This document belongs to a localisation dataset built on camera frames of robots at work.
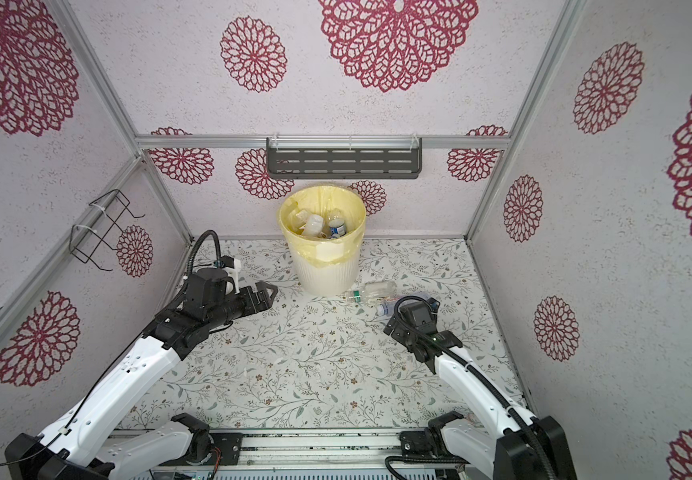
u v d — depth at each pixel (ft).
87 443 1.28
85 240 2.39
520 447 1.32
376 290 3.44
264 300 2.21
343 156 3.03
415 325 2.09
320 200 3.28
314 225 2.95
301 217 3.15
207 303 1.81
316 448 2.48
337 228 3.28
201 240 1.85
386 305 3.13
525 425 1.34
